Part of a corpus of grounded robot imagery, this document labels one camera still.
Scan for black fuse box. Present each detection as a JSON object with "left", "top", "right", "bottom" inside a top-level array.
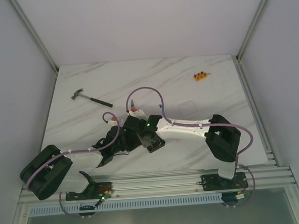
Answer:
[{"left": 146, "top": 136, "right": 165, "bottom": 153}]

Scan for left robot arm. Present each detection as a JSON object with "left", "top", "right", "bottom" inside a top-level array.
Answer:
[{"left": 19, "top": 125, "right": 141, "bottom": 200}]

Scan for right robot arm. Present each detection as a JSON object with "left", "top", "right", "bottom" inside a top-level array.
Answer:
[{"left": 123, "top": 115, "right": 241, "bottom": 188}]

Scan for orange fuse holder block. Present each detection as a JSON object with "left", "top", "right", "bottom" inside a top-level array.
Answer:
[{"left": 193, "top": 71, "right": 210, "bottom": 81}]

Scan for claw hammer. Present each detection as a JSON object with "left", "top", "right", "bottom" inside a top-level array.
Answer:
[{"left": 71, "top": 88, "right": 113, "bottom": 107}]

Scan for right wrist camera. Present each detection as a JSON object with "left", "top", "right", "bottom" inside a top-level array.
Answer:
[{"left": 129, "top": 109, "right": 147, "bottom": 121}]

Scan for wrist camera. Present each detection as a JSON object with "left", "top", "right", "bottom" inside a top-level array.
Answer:
[
  {"left": 129, "top": 109, "right": 147, "bottom": 121},
  {"left": 107, "top": 119, "right": 122, "bottom": 127}
]

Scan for orange handled pliers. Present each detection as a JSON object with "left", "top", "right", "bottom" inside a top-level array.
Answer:
[{"left": 130, "top": 100, "right": 137, "bottom": 112}]

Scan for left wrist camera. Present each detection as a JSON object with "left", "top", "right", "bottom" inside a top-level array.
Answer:
[{"left": 107, "top": 119, "right": 122, "bottom": 127}]

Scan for white slotted cable duct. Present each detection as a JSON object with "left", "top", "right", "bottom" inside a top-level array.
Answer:
[{"left": 28, "top": 193, "right": 223, "bottom": 217}]

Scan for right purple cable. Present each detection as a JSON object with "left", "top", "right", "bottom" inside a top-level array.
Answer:
[{"left": 124, "top": 79, "right": 259, "bottom": 216}]

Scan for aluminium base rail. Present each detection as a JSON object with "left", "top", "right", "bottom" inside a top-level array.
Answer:
[{"left": 15, "top": 160, "right": 297, "bottom": 204}]

